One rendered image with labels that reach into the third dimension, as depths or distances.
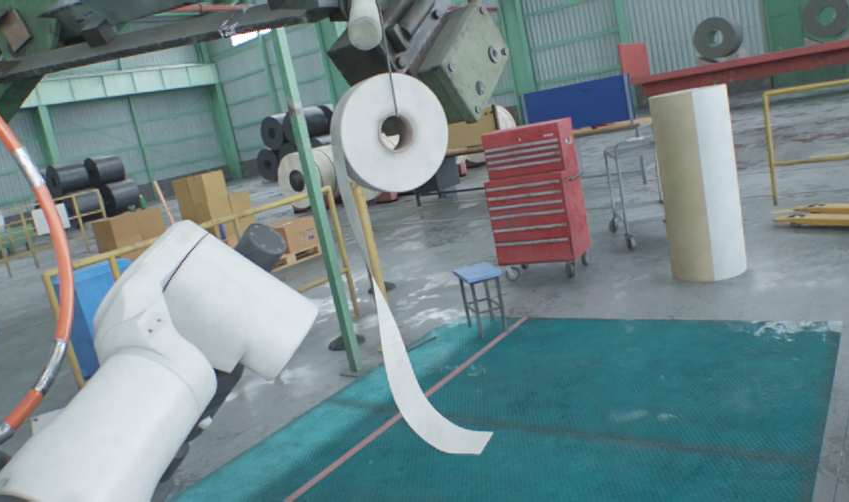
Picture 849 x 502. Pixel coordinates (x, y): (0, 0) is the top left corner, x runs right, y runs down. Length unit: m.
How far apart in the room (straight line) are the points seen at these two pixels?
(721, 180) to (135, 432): 4.52
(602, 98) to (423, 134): 8.29
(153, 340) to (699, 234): 4.49
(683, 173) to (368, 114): 3.93
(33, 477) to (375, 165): 0.63
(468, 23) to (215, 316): 0.76
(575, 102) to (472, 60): 8.24
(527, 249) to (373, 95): 4.48
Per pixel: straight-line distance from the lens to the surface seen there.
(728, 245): 4.83
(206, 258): 0.46
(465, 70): 1.07
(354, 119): 0.87
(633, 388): 3.36
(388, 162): 0.89
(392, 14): 1.00
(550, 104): 9.47
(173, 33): 1.12
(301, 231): 8.62
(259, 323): 0.46
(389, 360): 0.88
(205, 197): 10.29
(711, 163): 4.69
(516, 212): 5.29
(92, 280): 5.01
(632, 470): 2.73
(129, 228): 9.73
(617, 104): 9.10
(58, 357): 0.61
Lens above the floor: 1.47
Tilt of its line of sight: 11 degrees down
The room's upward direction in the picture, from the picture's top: 12 degrees counter-clockwise
